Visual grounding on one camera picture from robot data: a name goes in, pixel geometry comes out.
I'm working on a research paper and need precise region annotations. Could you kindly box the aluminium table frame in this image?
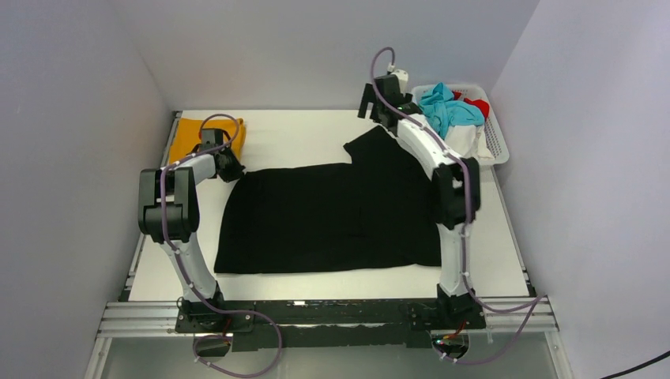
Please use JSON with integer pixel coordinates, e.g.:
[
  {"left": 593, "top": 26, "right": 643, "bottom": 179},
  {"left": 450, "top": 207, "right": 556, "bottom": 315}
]
[{"left": 83, "top": 111, "right": 560, "bottom": 379}]

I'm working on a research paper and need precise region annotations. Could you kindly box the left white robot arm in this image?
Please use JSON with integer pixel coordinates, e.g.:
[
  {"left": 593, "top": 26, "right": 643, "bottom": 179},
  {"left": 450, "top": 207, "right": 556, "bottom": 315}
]
[{"left": 138, "top": 129, "right": 244, "bottom": 332}]

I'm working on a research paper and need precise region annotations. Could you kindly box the white t shirt in basket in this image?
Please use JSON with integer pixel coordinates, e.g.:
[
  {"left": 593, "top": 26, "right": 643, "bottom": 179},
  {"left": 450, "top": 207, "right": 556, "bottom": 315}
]
[{"left": 445, "top": 125, "right": 495, "bottom": 162}]

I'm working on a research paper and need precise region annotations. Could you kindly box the red t shirt in basket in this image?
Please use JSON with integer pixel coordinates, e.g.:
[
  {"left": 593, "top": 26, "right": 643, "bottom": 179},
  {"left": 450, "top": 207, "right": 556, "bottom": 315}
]
[{"left": 453, "top": 91, "right": 491, "bottom": 120}]

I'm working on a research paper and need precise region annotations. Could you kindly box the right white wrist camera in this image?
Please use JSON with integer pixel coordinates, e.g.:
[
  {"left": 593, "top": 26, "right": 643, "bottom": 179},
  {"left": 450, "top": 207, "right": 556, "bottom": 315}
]
[{"left": 387, "top": 63, "right": 408, "bottom": 92}]

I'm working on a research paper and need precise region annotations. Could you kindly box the black cable bottom right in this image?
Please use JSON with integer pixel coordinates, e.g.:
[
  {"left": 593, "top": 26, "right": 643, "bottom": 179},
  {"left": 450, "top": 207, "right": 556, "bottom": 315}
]
[{"left": 599, "top": 350, "right": 670, "bottom": 379}]

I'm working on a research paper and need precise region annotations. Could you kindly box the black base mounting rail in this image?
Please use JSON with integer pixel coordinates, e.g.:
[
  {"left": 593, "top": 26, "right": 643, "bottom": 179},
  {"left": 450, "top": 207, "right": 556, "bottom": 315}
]
[{"left": 174, "top": 298, "right": 487, "bottom": 352}]

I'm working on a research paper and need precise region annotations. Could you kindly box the folded orange t shirt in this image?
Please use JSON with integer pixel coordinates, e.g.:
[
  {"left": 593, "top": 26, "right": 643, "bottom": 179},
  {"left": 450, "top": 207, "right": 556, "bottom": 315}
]
[{"left": 168, "top": 118, "right": 247, "bottom": 163}]

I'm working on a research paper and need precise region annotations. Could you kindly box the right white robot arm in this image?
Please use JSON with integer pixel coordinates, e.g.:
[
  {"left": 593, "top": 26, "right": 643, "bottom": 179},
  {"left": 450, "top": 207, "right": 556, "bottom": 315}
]
[{"left": 358, "top": 73, "right": 486, "bottom": 330}]

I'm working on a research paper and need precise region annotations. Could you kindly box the turquoise t shirt in basket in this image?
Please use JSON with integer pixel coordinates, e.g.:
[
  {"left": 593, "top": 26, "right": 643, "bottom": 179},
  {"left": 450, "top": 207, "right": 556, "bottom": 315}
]
[{"left": 418, "top": 82, "right": 487, "bottom": 138}]

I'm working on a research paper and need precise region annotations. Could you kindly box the black t shirt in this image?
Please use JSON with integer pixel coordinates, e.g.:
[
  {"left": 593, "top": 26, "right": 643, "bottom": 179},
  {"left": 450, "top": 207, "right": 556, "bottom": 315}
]
[{"left": 214, "top": 126, "right": 441, "bottom": 274}]

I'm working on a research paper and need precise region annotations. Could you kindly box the white plastic laundry basket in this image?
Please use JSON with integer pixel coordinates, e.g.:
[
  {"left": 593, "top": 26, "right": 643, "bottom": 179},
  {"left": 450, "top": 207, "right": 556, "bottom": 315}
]
[{"left": 411, "top": 84, "right": 510, "bottom": 167}]

